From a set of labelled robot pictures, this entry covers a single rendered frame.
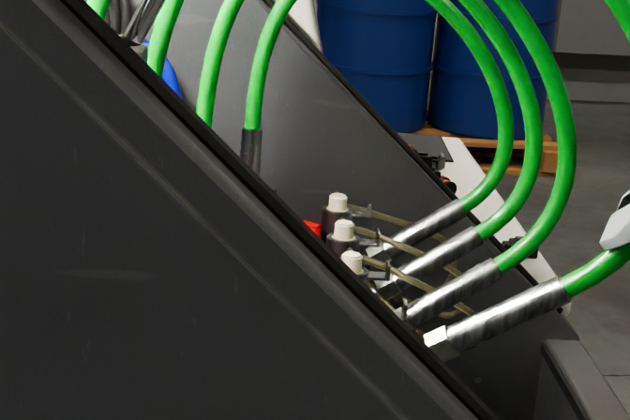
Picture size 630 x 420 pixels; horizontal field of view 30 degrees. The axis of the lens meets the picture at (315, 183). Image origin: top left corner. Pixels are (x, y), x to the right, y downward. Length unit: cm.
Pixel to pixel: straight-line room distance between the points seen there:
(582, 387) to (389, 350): 66
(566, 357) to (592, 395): 8
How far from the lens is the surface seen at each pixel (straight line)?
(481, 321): 74
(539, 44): 87
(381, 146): 111
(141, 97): 42
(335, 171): 111
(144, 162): 43
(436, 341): 75
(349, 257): 89
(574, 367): 114
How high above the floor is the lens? 139
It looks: 15 degrees down
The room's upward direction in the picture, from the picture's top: 4 degrees clockwise
